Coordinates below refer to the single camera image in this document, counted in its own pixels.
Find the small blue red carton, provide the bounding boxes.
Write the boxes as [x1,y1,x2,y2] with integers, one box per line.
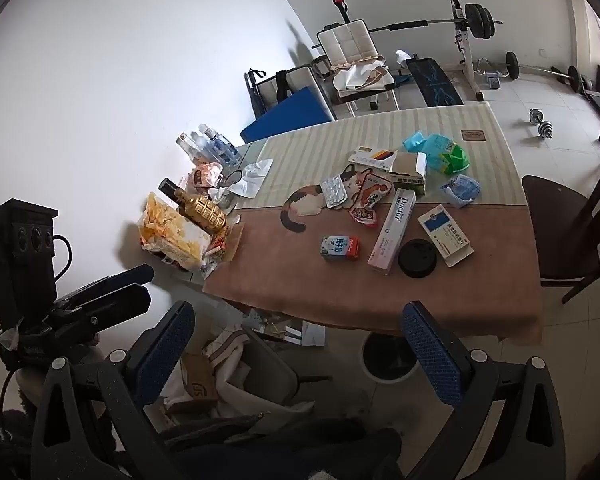
[320,235,360,262]

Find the white green open box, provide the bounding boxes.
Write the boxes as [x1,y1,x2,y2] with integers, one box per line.
[387,151,427,196]

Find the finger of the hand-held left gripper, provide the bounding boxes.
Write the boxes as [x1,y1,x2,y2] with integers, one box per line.
[59,264,155,307]
[86,283,152,332]

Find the white pink toothpaste box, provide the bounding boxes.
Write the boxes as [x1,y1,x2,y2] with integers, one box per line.
[367,187,417,276]

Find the clear plastic water bottle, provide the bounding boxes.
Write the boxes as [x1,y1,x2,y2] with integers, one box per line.
[192,129,223,163]
[204,124,241,166]

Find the white round trash bin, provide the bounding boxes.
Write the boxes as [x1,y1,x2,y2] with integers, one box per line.
[361,331,421,385]

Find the gold bottle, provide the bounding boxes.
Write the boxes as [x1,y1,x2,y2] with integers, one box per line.
[158,177,228,233]

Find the black round lid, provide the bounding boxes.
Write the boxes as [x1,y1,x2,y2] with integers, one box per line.
[398,239,438,279]

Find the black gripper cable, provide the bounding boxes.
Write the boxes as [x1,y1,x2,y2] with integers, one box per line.
[52,234,74,282]

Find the green and blue carton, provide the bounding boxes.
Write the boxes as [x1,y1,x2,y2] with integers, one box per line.
[425,133,472,176]

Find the blue white medicine box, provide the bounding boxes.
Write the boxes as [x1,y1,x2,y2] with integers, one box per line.
[417,204,476,267]

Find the clear glass bottle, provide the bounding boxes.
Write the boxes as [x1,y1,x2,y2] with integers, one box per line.
[176,132,202,163]

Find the barbell with black plates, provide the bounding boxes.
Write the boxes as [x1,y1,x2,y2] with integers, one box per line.
[367,2,503,41]

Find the red brown cardboard packet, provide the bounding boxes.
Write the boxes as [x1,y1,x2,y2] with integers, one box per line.
[205,224,244,267]

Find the blue foam mat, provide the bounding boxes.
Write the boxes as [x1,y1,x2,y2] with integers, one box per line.
[240,86,336,143]

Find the striped brown cat tablecloth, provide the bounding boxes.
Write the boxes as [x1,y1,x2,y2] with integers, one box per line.
[202,101,543,343]

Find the brown printed cardboard piece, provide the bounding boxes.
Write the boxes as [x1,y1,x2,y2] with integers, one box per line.
[180,352,221,403]

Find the white weight rack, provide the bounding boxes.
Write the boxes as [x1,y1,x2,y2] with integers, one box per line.
[442,0,486,102]

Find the teal plastic packet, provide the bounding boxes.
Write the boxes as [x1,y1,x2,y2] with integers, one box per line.
[402,130,428,153]

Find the white grey chair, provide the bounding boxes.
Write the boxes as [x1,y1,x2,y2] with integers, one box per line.
[200,327,332,417]

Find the white crumpled tissue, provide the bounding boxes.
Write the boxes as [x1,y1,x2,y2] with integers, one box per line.
[228,159,274,198]

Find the orange striped flat box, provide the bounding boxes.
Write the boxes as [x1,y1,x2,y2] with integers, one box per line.
[348,146,398,171]

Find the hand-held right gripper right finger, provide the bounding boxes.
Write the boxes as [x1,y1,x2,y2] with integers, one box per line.
[401,301,566,480]

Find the brown wooden chair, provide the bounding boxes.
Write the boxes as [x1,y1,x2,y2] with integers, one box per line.
[521,110,600,306]

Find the yellow snack bag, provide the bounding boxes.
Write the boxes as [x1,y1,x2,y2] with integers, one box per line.
[139,191,212,271]

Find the white padded chair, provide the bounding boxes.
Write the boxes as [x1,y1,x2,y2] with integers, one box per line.
[316,19,401,118]

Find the curl bar with plates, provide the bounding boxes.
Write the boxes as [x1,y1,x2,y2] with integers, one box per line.
[504,51,584,94]

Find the red snack packet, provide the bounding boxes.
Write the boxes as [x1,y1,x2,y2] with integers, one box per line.
[349,167,393,229]

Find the scattered white papers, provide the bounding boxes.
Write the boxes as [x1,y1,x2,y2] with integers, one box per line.
[245,309,327,348]

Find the chrome dumbbell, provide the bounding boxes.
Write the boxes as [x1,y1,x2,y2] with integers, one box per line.
[527,108,557,141]

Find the white brown cloth bag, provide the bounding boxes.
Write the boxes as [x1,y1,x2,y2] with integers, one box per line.
[332,57,388,95]

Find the dark monitor screen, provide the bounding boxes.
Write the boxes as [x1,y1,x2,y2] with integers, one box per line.
[405,57,465,108]

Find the orange white food packet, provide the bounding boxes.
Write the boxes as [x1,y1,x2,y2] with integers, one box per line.
[190,162,226,189]

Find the silver blister pack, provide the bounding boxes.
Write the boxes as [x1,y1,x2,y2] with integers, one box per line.
[320,175,353,208]

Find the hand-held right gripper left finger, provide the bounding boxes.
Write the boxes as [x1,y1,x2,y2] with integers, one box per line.
[30,301,197,480]

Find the blue face mask packet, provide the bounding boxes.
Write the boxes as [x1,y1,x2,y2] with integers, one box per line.
[440,175,482,209]

